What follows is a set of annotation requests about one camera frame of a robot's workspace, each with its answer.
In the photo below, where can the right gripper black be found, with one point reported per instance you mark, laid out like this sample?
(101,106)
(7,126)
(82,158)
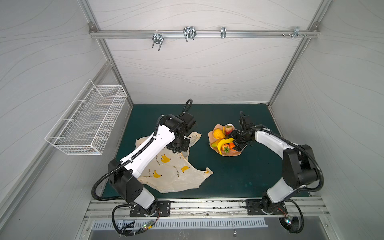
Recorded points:
(237,137)

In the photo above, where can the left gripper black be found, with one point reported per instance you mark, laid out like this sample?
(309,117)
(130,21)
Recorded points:
(177,146)

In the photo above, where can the red strawberry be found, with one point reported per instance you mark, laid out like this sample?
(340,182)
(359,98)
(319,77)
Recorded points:
(225,149)

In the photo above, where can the yellow banana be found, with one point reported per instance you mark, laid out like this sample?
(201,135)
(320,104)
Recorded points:
(224,141)

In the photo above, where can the yellow pear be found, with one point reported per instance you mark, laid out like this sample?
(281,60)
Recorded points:
(218,134)

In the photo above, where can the cream banana print plastic bag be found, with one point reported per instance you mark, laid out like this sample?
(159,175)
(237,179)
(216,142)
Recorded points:
(172,172)

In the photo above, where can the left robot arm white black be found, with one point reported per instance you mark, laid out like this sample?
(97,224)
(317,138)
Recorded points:
(170,133)

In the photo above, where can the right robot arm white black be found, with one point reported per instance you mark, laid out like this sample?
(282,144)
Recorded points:
(300,170)

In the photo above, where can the red apple left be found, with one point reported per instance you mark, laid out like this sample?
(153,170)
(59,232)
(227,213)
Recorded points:
(228,129)

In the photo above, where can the green table mat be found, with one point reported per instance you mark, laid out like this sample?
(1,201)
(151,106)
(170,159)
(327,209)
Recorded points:
(246,176)

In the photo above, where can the metal hook clamp left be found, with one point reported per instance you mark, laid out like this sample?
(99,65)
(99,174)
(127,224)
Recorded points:
(158,39)

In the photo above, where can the metal hook clamp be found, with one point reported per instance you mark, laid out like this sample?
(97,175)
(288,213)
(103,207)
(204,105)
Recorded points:
(189,33)
(158,39)

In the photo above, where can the metal hook clamp middle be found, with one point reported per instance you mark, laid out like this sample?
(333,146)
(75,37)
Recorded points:
(189,33)

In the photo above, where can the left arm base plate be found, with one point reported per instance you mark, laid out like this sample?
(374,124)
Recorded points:
(156,209)

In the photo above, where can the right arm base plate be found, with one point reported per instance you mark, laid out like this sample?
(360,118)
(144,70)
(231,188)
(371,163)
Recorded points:
(255,207)

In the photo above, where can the white wire basket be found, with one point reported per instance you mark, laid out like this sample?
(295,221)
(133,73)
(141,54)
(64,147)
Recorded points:
(86,125)

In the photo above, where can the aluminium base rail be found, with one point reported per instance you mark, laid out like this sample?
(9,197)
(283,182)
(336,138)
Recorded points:
(207,208)

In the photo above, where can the aluminium crossbar rail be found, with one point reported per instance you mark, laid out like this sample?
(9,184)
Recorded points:
(201,34)

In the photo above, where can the metal ring clamp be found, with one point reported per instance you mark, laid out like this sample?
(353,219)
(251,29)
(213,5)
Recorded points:
(223,32)

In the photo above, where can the metal bracket clamp right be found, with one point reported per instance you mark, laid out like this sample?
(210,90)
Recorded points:
(295,34)

